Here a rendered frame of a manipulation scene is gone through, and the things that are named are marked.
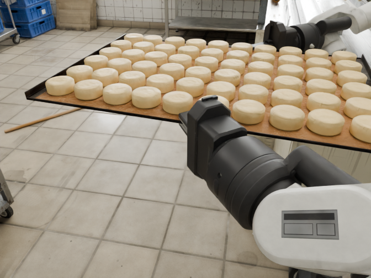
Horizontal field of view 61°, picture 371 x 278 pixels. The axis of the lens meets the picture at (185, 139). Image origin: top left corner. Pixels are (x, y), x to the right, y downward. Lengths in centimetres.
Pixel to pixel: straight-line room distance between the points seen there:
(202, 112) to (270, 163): 11
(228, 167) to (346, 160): 90
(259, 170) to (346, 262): 12
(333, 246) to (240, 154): 14
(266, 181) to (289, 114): 18
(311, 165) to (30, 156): 212
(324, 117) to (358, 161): 74
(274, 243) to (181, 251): 128
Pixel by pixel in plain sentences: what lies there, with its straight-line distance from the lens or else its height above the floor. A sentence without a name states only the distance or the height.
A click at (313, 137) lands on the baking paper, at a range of 48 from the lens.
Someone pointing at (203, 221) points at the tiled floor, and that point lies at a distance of 167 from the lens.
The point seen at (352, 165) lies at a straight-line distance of 123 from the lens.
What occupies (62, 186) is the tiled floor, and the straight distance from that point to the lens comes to 199.
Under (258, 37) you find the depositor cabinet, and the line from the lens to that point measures 172.
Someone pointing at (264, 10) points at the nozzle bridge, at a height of 91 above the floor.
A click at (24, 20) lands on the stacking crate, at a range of 508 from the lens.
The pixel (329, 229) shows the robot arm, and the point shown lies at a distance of 27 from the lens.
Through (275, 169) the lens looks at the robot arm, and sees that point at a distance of 33.
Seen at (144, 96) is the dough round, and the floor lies 102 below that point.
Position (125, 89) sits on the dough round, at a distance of 55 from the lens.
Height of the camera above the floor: 125
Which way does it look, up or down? 34 degrees down
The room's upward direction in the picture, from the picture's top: straight up
